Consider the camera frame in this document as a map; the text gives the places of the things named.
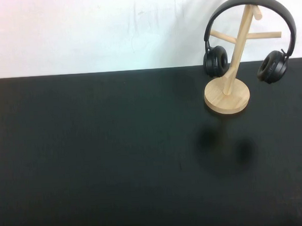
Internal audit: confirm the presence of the black over-ear headphones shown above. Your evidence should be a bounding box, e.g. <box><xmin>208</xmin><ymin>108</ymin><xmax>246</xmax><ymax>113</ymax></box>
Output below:
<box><xmin>200</xmin><ymin>0</ymin><xmax>300</xmax><ymax>88</ymax></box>

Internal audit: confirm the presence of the wooden headphone stand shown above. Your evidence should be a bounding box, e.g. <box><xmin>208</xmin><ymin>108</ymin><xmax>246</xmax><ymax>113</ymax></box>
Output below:
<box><xmin>198</xmin><ymin>0</ymin><xmax>286</xmax><ymax>116</ymax></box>

